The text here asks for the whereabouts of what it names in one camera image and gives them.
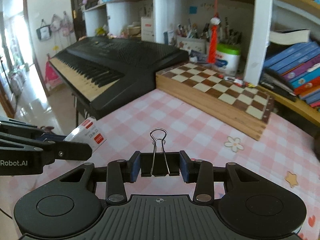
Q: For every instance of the black Yamaha keyboard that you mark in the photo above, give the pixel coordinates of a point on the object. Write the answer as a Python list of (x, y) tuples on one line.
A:
[(106, 74)]

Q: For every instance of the black binder clip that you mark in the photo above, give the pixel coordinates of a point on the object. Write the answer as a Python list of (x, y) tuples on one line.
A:
[(159, 163)]

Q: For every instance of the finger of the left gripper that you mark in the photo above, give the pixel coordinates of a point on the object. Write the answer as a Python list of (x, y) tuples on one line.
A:
[(26, 130), (52, 150)]

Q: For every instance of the white bookshelf unit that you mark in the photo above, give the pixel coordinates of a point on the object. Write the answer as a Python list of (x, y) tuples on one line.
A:
[(254, 18)]

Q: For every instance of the white green lidded jar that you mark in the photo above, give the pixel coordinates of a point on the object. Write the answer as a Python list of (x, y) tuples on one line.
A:
[(227, 58)]

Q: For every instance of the small white red box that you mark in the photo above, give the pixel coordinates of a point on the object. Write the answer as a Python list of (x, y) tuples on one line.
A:
[(88, 132)]

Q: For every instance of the wooden chess board box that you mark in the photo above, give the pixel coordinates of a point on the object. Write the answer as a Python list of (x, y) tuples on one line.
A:
[(245, 109)]

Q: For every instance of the red tassel ornament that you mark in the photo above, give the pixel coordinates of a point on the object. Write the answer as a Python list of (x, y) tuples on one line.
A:
[(215, 21)]

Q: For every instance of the pink checkered tablecloth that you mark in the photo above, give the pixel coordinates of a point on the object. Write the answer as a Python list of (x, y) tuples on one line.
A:
[(283, 155)]

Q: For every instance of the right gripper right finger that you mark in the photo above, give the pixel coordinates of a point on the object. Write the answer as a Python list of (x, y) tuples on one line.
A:
[(199, 172)]

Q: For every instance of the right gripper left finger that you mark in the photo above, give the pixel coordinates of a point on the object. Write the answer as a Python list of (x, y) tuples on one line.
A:
[(120, 172)]

